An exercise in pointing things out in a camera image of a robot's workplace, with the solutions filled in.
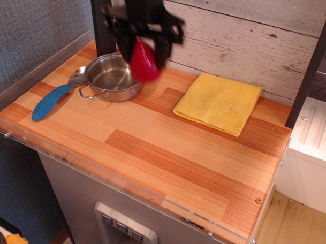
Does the small steel pot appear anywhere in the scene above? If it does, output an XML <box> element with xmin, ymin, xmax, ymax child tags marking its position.
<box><xmin>79</xmin><ymin>53</ymin><xmax>144</xmax><ymax>102</ymax></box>

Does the dark vertical post right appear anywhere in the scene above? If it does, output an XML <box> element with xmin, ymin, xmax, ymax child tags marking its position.
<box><xmin>285</xmin><ymin>21</ymin><xmax>326</xmax><ymax>128</ymax></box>

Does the silver dispenser panel with buttons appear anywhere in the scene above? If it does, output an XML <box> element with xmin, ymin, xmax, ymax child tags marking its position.
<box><xmin>95</xmin><ymin>202</ymin><xmax>158</xmax><ymax>244</ymax></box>

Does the blue handled metal spoon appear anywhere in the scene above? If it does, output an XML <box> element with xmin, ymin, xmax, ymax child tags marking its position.
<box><xmin>32</xmin><ymin>66</ymin><xmax>86</xmax><ymax>121</ymax></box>

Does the grey toy cabinet front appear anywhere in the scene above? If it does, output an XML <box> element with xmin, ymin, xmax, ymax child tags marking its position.
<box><xmin>39</xmin><ymin>154</ymin><xmax>222</xmax><ymax>244</ymax></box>

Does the white toy sink unit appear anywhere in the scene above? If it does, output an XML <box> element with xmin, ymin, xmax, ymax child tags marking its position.
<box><xmin>275</xmin><ymin>97</ymin><xmax>326</xmax><ymax>214</ymax></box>

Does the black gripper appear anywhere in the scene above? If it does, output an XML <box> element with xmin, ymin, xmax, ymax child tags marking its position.
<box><xmin>101</xmin><ymin>0</ymin><xmax>184</xmax><ymax>69</ymax></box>

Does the dark vertical post left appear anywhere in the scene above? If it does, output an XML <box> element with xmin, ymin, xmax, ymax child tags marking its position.
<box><xmin>90</xmin><ymin>0</ymin><xmax>116</xmax><ymax>57</ymax></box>

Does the red toy pepper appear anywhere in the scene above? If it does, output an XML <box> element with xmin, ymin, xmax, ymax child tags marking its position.
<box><xmin>129</xmin><ymin>41</ymin><xmax>160</xmax><ymax>83</ymax></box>

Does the clear acrylic edge guard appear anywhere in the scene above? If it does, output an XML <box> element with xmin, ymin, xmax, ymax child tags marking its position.
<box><xmin>0</xmin><ymin>115</ymin><xmax>291</xmax><ymax>244</ymax></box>

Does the dark vertical post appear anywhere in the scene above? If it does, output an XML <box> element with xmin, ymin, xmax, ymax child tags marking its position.
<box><xmin>285</xmin><ymin>21</ymin><xmax>326</xmax><ymax>128</ymax></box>
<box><xmin>90</xmin><ymin>0</ymin><xmax>116</xmax><ymax>57</ymax></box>

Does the yellow object bottom left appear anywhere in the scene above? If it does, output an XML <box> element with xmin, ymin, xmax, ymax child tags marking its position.
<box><xmin>0</xmin><ymin>231</ymin><xmax>29</xmax><ymax>244</ymax></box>

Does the yellow folded cloth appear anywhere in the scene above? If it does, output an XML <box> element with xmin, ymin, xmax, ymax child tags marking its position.
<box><xmin>173</xmin><ymin>73</ymin><xmax>262</xmax><ymax>137</ymax></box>

